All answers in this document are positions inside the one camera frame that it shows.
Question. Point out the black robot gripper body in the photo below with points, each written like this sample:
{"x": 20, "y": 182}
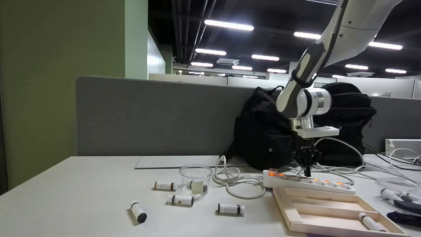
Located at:
{"x": 306, "y": 151}

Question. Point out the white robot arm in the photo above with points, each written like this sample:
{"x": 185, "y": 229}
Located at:
{"x": 353, "y": 25}

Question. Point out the white power strip orange switches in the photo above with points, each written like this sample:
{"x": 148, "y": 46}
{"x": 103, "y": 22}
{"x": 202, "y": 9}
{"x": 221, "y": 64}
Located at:
{"x": 274, "y": 179}

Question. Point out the black backpack left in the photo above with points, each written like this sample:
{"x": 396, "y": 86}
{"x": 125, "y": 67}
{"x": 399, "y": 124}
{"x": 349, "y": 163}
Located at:
{"x": 262, "y": 136}

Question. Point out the black backpack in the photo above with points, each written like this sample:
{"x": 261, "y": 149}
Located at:
{"x": 262, "y": 136}
{"x": 350, "y": 112}

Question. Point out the black backpack right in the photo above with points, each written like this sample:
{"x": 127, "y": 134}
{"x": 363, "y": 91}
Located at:
{"x": 350, "y": 112}

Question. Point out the white marker right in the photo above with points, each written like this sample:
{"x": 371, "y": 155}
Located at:
{"x": 395, "y": 195}

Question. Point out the black tool right edge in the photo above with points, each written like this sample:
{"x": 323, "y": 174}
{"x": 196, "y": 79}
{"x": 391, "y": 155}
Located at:
{"x": 407, "y": 213}

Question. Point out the small white block by bowl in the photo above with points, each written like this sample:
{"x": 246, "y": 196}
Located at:
{"x": 198, "y": 186}

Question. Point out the clear glass bowl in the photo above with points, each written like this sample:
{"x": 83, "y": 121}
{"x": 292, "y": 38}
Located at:
{"x": 195, "y": 171}

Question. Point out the white roll on holder middle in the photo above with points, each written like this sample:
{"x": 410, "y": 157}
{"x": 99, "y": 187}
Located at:
{"x": 185, "y": 200}

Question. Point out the white roll on holder left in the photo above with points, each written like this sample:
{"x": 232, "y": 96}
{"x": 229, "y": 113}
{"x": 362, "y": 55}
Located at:
{"x": 164, "y": 186}

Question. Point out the white cylinder black cap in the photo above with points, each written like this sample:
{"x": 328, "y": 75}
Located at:
{"x": 139, "y": 213}

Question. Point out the grey desk divider panel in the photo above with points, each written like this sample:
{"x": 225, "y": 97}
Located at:
{"x": 146, "y": 117}

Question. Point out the wooden tray frame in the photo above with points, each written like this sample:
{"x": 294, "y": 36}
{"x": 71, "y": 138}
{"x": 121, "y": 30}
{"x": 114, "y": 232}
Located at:
{"x": 331, "y": 213}

